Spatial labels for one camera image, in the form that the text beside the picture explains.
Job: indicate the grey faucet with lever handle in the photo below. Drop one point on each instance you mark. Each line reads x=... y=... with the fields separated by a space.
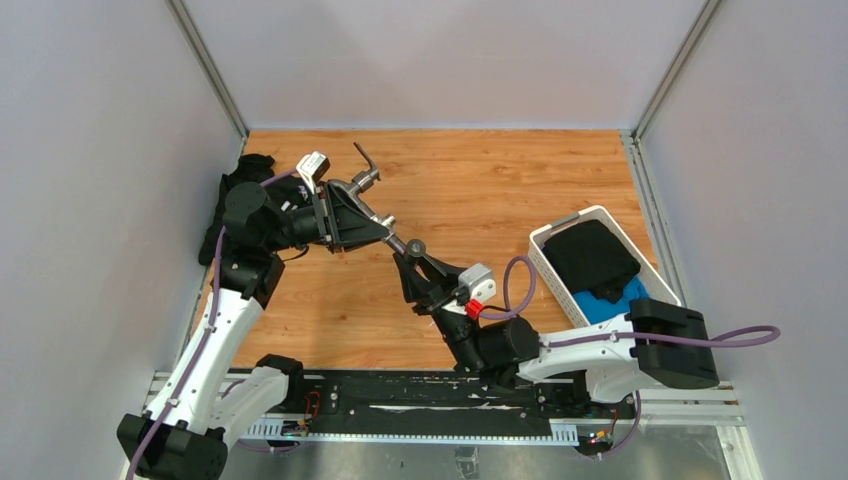
x=360 y=183

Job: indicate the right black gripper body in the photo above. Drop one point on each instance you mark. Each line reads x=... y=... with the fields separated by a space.
x=434 y=303

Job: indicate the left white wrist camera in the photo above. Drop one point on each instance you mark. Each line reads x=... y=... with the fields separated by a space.
x=311 y=169

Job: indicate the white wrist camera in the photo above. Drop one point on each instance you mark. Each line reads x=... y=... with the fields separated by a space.
x=479 y=281
x=311 y=169

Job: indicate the black cloth with white print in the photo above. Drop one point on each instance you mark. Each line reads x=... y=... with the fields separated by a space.
x=286 y=194

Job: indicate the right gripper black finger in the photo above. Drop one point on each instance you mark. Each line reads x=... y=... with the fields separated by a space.
x=414 y=285
x=439 y=273

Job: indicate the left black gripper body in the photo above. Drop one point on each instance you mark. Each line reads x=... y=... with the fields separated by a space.
x=326 y=236

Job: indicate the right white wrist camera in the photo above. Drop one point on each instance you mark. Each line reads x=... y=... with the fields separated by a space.
x=479 y=281

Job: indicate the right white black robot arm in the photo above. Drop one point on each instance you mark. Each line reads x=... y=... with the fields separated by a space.
x=653 y=342

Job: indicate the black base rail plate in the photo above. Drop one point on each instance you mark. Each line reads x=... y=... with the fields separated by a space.
x=438 y=407

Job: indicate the black cloth in basket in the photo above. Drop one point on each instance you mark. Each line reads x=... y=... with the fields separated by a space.
x=589 y=257

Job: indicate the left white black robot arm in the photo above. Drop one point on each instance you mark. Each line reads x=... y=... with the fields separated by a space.
x=188 y=430

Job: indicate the white plastic basket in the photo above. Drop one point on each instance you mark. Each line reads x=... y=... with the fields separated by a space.
x=582 y=308

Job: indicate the grey tee pipe fitting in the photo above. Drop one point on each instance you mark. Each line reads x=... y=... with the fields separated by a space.
x=386 y=222

